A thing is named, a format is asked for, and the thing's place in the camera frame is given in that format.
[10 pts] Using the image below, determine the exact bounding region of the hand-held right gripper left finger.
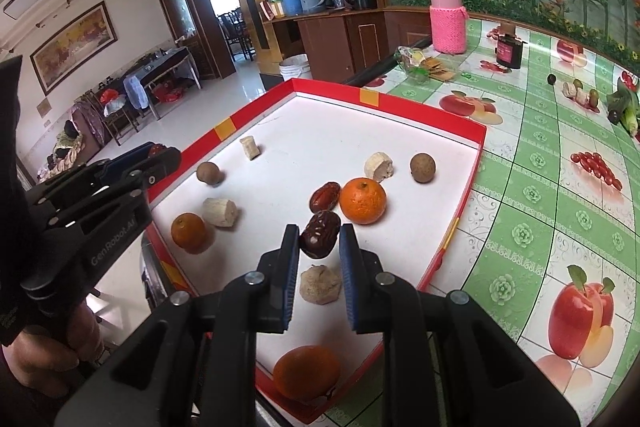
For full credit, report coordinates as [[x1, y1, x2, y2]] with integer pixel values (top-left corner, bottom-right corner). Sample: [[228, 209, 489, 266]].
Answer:
[[54, 223, 301, 427]]

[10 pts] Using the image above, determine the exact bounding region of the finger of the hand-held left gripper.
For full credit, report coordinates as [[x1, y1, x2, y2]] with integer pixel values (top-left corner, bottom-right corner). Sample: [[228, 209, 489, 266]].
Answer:
[[30, 142, 157, 208], [22, 147, 182, 303]]

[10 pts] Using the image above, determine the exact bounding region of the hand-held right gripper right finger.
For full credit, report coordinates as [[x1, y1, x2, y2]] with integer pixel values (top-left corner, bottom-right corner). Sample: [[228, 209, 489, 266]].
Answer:
[[339, 223, 581, 427]]

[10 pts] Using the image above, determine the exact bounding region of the round beige lump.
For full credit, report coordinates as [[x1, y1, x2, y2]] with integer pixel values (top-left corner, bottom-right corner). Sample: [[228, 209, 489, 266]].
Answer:
[[300, 264, 343, 306]]

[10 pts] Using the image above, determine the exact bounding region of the small orange mandarin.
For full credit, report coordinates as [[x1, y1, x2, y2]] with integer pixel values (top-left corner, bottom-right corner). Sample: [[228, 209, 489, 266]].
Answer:
[[170, 213, 208, 254], [339, 177, 388, 226], [272, 345, 342, 403]]

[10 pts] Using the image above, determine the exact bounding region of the pale beige chunk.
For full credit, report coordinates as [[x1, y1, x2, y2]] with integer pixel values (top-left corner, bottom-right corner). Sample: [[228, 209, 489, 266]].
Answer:
[[363, 151, 396, 182], [239, 136, 262, 161], [202, 198, 239, 228]]

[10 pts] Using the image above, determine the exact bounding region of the red-rimmed white tray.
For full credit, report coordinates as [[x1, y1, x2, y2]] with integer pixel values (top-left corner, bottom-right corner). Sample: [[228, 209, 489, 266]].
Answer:
[[141, 78, 488, 425]]

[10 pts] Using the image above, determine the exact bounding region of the person's left hand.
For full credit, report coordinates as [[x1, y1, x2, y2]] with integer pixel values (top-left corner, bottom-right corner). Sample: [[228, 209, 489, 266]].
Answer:
[[9, 299, 102, 401]]

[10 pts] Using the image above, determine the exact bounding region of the wooden chair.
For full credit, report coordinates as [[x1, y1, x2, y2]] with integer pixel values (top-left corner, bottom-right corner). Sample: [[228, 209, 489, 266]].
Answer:
[[82, 89, 141, 146]]

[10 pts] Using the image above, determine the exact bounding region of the pile of clothes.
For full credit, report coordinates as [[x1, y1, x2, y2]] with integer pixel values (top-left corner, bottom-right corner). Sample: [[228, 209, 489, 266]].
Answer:
[[47, 129, 86, 172]]

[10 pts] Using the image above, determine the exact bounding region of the red plastic bag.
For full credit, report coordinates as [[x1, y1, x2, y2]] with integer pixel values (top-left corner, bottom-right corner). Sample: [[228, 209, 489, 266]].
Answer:
[[152, 84, 186, 104]]

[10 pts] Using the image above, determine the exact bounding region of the dark dining table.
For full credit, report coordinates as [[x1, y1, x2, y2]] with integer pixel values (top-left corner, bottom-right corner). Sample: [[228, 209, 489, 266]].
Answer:
[[122, 47, 203, 120]]

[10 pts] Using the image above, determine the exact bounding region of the white bucket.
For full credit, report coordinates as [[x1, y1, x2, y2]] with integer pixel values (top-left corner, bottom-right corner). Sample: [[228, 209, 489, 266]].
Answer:
[[278, 54, 311, 82]]

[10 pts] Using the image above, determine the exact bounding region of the green checkered printed tablecloth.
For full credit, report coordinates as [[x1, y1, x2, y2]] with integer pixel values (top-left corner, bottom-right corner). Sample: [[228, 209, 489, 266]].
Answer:
[[320, 18, 640, 427]]

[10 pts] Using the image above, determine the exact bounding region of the wooden cabinet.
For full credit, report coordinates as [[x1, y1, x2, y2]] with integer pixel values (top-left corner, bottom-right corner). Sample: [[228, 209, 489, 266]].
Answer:
[[262, 7, 433, 82]]

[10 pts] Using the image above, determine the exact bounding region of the clear plastic wrapper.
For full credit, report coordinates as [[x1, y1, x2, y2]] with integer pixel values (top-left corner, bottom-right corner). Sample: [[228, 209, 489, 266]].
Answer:
[[395, 47, 431, 82]]

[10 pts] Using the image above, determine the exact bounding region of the pink knitted-sleeve bottle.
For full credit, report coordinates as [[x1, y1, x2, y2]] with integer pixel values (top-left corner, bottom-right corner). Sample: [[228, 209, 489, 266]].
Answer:
[[430, 0, 468, 55]]

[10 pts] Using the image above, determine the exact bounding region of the dark jar with pink label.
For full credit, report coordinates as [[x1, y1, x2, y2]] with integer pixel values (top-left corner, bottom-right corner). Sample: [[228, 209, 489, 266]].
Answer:
[[495, 24, 526, 70]]

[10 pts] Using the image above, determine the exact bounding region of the framed wall painting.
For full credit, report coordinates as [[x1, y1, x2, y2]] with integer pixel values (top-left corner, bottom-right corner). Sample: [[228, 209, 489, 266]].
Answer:
[[30, 1, 118, 96]]

